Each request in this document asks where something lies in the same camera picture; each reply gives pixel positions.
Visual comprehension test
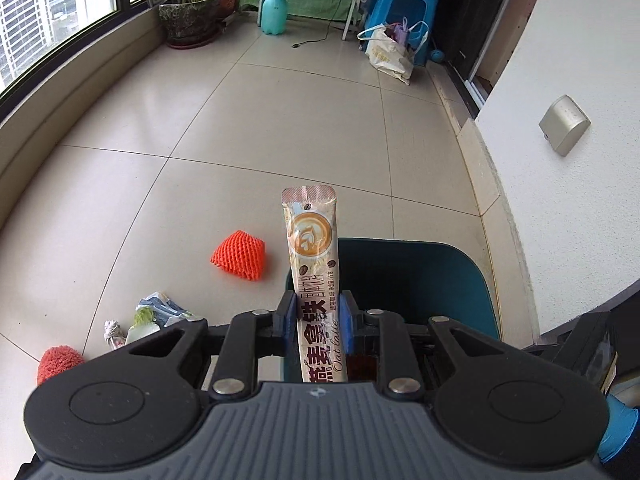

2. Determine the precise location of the crumpled blue green wrapper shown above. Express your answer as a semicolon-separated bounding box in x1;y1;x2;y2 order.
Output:
125;291;206;346

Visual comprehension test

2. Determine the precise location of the large potted plant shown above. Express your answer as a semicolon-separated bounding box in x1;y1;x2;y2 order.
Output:
159;0;224;50

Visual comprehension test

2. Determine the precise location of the beige coffee sachet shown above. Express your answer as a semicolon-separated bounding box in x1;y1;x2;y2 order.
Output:
281;185;351;385

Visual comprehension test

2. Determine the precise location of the teal trash bin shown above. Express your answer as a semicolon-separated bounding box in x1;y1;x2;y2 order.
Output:
282;237;501;391

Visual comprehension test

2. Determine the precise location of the person's right hand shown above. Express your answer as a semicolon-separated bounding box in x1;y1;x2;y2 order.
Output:
597;392;637;463

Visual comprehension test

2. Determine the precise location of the white tote bag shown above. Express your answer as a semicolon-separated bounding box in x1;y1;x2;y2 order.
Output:
357;20;430;86

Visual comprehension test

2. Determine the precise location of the window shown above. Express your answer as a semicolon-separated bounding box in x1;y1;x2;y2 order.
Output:
0;0;211;97

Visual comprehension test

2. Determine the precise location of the dark sliding door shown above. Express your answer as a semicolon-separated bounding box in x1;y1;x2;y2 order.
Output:
440;0;526;106

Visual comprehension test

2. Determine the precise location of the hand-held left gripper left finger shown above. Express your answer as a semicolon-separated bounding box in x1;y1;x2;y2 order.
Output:
127;290;299;402

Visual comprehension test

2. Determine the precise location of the white folding table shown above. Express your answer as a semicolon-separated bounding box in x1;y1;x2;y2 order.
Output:
256;0;373;42

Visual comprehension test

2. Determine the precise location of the small white twisted wrapper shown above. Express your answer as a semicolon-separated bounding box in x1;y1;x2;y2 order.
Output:
103;320;127;348

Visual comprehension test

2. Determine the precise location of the black power cable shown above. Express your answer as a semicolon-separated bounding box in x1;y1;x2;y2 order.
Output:
292;0;347;51

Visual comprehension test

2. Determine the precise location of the orange foam fruit net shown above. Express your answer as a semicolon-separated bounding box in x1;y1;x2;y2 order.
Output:
210;230;268;281
36;345;86;386

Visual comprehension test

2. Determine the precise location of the blue plastic stool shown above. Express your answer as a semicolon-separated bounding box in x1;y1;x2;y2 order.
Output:
365;0;441;67

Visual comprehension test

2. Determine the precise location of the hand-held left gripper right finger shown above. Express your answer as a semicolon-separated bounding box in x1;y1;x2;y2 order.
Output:
337;290;502;402

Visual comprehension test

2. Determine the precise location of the beige wall socket cover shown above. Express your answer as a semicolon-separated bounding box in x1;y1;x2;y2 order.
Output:
538;94;592;157

